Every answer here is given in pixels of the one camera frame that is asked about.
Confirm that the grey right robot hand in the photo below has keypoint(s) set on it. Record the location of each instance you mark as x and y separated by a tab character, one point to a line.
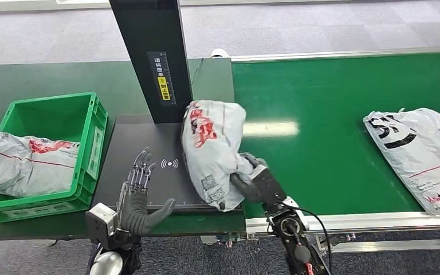
248	189

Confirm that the grey package with black logo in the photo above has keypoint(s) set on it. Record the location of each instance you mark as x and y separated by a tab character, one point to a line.
425	159

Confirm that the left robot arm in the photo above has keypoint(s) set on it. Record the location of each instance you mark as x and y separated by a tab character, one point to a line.
110	262

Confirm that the green plastic crate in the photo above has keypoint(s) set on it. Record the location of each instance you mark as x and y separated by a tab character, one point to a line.
53	114

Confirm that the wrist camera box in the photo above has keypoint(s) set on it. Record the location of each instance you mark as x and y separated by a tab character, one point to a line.
100	222
267	184

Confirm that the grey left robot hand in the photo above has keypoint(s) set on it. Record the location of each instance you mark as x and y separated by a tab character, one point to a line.
136	212

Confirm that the dark green table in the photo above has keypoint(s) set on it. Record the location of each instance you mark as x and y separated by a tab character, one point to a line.
34	79

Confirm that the grey package with red print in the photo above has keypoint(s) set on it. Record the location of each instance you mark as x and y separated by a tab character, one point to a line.
212	151

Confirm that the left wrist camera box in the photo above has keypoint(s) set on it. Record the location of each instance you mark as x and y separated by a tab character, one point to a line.
100	222

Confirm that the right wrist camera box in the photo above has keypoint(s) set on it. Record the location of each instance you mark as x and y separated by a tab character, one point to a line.
267	184

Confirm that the white conveyor roller end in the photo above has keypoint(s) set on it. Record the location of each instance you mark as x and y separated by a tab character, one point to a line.
220	53

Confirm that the black inbound scanner machine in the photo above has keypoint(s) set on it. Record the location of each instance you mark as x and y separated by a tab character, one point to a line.
151	38

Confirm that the green conveyor belt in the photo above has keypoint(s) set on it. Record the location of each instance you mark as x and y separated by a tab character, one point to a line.
318	95

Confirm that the crumpled grey package red print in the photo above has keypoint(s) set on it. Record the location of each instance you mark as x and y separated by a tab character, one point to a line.
19	167

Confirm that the aluminium conveyor frame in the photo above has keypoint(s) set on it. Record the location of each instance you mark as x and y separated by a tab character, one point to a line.
356	222

